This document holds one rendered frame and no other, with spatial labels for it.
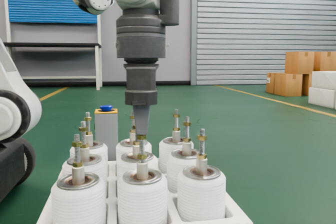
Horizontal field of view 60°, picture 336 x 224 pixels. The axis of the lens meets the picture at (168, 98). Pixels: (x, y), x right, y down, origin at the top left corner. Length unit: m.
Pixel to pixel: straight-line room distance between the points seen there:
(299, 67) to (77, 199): 3.94
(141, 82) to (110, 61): 5.16
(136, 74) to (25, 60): 5.44
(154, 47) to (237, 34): 5.51
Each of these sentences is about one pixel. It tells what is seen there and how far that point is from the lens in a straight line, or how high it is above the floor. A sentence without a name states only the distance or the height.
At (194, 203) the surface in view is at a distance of 0.58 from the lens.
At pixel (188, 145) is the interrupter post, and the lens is 0.69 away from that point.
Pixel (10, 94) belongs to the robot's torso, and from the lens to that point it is 0.86.
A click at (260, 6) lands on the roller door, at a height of 1.53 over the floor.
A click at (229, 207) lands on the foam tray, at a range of 0.64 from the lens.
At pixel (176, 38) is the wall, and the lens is 5.75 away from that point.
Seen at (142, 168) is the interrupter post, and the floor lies 0.27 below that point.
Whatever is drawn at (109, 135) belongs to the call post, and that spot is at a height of 0.24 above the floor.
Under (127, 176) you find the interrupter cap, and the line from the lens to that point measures 0.58.
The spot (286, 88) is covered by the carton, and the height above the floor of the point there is 0.11.
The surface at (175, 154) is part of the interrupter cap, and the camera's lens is 0.70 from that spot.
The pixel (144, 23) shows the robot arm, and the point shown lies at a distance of 0.50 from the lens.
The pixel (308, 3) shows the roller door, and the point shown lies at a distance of 6.77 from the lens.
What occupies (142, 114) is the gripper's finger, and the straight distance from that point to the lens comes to 0.53.
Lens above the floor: 0.47
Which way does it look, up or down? 7 degrees down
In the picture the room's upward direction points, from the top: straight up
